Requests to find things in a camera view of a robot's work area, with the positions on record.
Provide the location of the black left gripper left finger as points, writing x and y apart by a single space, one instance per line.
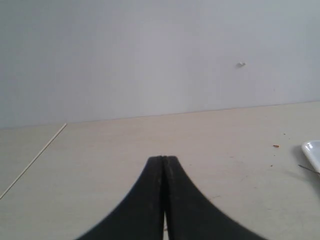
140 215

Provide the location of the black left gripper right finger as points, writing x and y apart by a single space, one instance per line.
190 215

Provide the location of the thin metal skewer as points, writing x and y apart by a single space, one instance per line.
311 170

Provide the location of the white rectangular plastic tray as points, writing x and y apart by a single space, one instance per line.
311 150

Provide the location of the small white wall peg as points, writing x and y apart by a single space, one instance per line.
240 64

